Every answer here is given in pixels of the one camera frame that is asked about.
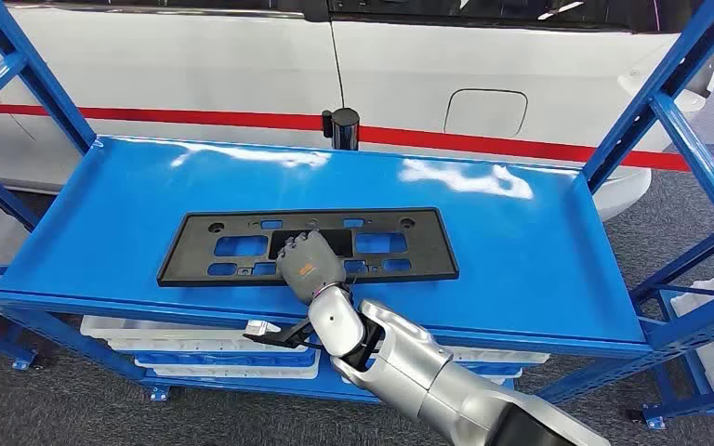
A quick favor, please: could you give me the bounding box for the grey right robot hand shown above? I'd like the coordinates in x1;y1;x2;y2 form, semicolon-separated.
275;229;352;306

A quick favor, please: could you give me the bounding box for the black plastic plate bracket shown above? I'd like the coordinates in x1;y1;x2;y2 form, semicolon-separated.
156;207;460;289

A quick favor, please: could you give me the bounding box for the blue metal shelf rack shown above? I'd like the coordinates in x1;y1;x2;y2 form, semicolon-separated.
0;0;714;408
628;226;714;430

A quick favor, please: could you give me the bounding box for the blue plastic crate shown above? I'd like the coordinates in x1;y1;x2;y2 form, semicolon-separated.
134;349;320;369
468;361;523;378

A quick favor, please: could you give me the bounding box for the black stanchion post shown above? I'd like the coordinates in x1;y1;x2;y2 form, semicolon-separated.
322;107;362;152

